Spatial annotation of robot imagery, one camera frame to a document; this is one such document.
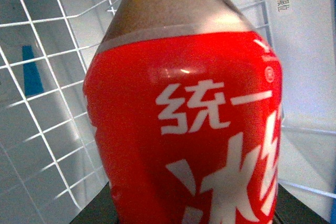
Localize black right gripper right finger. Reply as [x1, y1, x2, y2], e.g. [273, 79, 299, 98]
[273, 185, 328, 224]

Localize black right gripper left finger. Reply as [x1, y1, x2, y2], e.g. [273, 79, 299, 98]
[70, 183, 120, 224]

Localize red label tea drink bottle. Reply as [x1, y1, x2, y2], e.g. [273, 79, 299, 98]
[83, 0, 282, 223]

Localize white chest freezer blue trim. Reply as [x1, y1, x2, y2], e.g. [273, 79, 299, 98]
[0, 0, 336, 224]

